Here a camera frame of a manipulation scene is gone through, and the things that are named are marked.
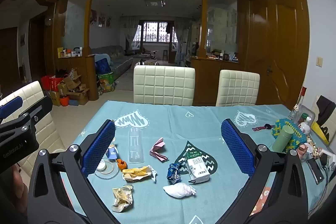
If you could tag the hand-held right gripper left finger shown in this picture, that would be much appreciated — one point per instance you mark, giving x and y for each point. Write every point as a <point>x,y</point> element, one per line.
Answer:
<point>98,150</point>

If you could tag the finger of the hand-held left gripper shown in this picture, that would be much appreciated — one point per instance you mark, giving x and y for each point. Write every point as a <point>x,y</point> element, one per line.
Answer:
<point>10,106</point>
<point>39,109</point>

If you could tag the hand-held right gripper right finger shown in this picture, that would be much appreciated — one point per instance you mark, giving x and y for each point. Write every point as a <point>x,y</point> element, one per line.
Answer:
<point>237,146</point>

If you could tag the small blue white carton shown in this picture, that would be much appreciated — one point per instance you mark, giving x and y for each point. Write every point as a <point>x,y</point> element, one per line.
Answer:
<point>113,153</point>

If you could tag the orange peel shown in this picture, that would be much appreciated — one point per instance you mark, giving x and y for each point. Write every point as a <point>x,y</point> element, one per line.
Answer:
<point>120,164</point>

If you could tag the white green drink carton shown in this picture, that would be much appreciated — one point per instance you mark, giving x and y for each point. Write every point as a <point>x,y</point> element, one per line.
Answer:
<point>197,167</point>

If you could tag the yellow snack wrapper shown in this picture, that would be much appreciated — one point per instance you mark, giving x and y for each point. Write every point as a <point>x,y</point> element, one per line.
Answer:
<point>137,173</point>

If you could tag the gold wrapper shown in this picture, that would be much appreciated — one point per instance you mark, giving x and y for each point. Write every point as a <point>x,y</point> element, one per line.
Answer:
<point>121,199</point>

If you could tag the pink paper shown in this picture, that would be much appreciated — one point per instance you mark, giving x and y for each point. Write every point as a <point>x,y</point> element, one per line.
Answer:
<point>158,151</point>

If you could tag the blue foil wrapper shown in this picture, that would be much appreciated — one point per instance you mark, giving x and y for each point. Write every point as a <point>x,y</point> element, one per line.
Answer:
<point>173,172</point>

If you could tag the white tissue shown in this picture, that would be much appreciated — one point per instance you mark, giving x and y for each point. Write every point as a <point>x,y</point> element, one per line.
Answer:
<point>179,190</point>

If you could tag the cream quilted leather chair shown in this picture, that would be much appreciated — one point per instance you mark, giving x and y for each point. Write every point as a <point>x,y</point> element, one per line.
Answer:
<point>29,91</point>
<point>237,87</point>
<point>164,85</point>

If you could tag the orange bucket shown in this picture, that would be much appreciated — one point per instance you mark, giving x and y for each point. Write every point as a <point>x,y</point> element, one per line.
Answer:
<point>64,101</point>

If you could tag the red bag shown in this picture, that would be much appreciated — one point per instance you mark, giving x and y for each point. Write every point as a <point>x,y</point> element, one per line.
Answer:
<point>50,82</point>

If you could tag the cardboard box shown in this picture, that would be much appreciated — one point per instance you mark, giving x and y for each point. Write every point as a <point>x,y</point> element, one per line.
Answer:
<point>78,94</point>

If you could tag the green thermos bottle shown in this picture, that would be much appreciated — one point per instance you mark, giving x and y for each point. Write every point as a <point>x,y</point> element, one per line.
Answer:
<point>283,138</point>

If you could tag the wooden partition cabinet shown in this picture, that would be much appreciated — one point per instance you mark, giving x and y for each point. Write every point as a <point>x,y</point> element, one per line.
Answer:
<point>78,69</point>
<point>218,77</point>

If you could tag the blue yellow beaded box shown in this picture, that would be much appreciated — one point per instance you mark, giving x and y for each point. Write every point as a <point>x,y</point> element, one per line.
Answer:
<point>299,136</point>

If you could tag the colourful printed bag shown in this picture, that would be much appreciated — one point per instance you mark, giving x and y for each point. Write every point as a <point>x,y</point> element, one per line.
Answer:
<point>106,81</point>

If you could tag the glass bottle with red cap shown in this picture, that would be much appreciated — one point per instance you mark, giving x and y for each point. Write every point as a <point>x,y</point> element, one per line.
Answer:
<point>296,109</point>

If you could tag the teal printed tablecloth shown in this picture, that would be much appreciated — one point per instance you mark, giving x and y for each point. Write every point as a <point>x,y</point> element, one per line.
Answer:
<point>168,121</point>

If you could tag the blue bag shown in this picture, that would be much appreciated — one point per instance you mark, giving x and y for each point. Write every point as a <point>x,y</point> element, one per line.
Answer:
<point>101,65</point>

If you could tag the black phone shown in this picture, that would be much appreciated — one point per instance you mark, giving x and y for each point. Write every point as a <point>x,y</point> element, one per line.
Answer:
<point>315,171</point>

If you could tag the yellow bag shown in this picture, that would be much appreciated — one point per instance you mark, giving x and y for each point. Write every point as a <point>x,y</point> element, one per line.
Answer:
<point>320,133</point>

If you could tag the grey sofa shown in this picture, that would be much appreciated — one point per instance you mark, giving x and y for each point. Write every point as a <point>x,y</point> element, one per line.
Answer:
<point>118,58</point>

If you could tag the coffee table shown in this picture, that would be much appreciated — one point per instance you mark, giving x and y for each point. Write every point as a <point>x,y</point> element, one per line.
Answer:
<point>145,61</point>

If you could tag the wooden column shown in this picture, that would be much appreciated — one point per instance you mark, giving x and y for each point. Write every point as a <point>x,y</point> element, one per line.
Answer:
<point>90,19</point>
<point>203,22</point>

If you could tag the brown wooden door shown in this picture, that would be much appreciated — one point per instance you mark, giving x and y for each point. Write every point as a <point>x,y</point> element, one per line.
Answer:
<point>278,48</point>

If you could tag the barred window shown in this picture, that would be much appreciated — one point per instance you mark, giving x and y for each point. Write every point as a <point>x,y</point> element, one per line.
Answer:
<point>155,31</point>

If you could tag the beige light switch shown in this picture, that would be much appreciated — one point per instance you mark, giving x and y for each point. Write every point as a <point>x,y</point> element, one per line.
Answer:
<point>319,61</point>

